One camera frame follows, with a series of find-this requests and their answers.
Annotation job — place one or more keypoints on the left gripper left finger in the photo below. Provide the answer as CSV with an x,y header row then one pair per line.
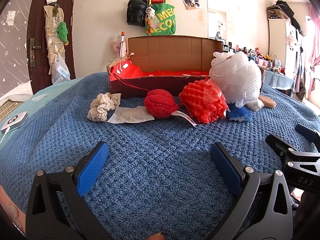
x,y
56,208

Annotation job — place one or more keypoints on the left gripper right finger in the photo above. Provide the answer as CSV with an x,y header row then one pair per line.
x,y
262,207

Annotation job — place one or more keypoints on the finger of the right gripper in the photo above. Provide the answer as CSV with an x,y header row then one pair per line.
x,y
290,157
309,134

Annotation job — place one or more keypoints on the round tan sponge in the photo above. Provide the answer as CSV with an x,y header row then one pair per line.
x,y
268,102

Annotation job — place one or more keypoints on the white towel packet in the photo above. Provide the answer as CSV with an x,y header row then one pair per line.
x,y
255,105

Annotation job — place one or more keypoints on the blue sponge cloth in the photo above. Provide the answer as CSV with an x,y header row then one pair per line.
x,y
238,114

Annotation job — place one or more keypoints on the white mesh bath pouf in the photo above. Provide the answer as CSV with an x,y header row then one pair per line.
x,y
238,77

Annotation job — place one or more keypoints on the red mesh scrubber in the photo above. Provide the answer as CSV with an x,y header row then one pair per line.
x,y
204,101

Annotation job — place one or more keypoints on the white pad packet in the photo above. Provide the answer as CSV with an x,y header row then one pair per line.
x,y
125,115

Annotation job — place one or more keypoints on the red crochet ball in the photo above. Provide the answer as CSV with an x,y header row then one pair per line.
x,y
160,103

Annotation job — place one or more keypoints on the table with blue cloth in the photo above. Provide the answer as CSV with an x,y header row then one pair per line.
x,y
279,82

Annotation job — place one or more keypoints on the pink curtain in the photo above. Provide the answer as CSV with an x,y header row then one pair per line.
x,y
313,60

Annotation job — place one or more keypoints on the white wardrobe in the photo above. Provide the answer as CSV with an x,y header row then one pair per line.
x,y
284,42

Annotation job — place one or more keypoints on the white controller device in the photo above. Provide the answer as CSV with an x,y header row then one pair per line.
x,y
14,122

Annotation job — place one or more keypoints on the blue knitted blanket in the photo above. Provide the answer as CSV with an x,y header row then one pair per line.
x,y
159,176

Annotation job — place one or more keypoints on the white plastic bag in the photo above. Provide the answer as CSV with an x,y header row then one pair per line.
x,y
60,71

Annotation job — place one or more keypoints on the dark brown door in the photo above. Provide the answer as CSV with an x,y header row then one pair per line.
x,y
37,52

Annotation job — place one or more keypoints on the cardboard box red lining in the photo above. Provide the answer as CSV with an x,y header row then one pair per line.
x,y
161,62

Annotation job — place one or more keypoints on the pink plush toy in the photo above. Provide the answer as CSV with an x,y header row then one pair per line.
x,y
115,45

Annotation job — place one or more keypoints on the green plush toy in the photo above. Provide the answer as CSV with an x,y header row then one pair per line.
x,y
62,33

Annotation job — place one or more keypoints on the green tote bag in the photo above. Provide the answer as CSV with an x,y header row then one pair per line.
x,y
164,22

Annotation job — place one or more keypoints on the beige hanging organizer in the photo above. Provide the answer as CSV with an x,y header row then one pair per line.
x,y
53,17

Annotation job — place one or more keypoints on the black backpack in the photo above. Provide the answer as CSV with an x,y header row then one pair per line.
x,y
135,14

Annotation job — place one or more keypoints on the wall mirror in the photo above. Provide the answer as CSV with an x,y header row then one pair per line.
x,y
217,20

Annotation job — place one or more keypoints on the mop handle orange tip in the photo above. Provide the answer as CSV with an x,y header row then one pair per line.
x,y
122,36

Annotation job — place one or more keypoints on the small white plush keychain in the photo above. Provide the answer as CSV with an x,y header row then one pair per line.
x,y
150,12

